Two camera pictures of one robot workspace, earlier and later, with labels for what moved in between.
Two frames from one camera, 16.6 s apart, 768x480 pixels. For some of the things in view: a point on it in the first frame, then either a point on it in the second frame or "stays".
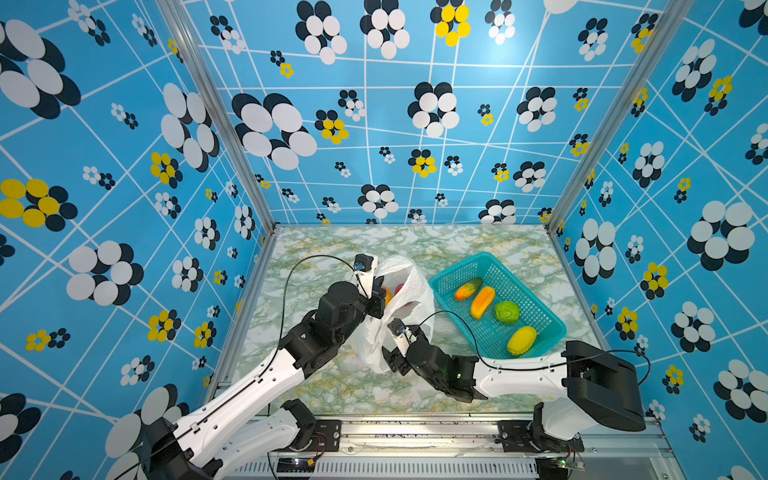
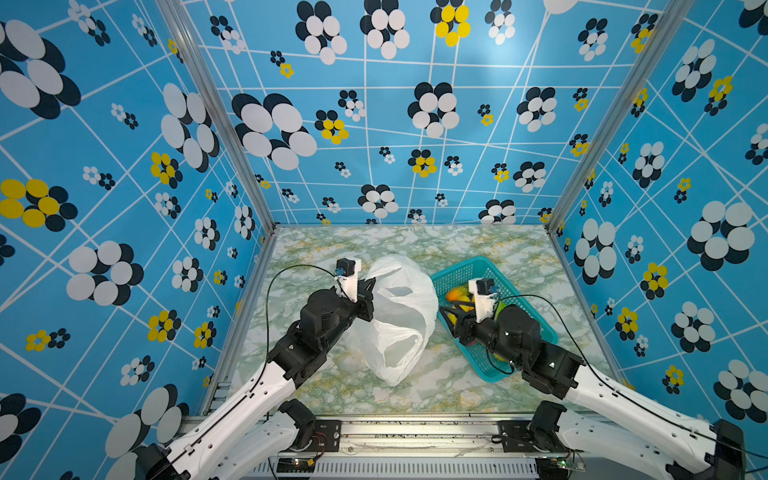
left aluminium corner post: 180,23 stays
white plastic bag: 407,301 stays
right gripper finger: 396,360 → 458,315
